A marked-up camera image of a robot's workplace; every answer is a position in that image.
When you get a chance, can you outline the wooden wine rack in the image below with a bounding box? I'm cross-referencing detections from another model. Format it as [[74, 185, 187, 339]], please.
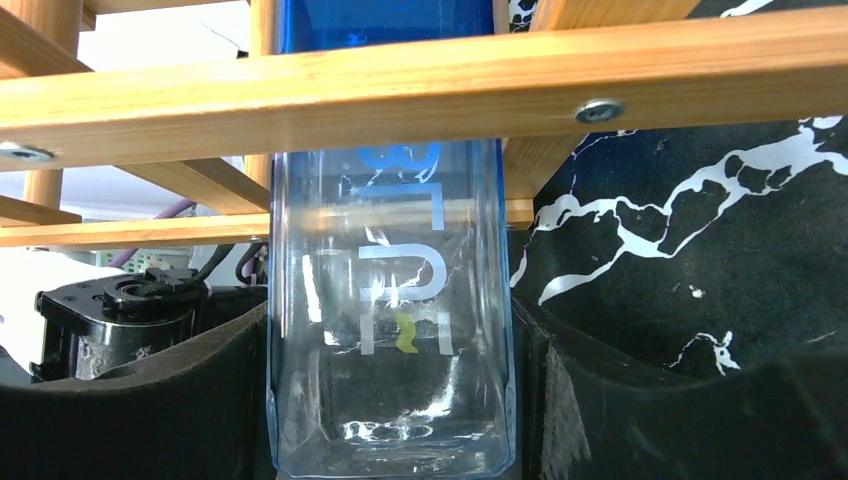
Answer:
[[1, 6, 847, 248]]

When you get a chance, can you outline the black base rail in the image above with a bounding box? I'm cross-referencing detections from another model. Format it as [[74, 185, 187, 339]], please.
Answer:
[[29, 243, 268, 381]]

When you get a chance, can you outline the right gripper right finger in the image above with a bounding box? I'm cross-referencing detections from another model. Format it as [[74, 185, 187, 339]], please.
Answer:
[[513, 299, 847, 479]]

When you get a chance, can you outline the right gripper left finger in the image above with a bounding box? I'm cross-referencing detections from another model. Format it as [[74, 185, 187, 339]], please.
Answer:
[[1, 305, 269, 479]]

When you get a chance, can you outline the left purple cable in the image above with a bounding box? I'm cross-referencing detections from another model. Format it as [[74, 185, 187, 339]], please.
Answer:
[[109, 198, 200, 270]]

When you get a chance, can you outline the clear square blue-label bottle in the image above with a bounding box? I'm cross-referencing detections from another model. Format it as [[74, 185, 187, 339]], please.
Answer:
[[266, 0, 518, 480]]

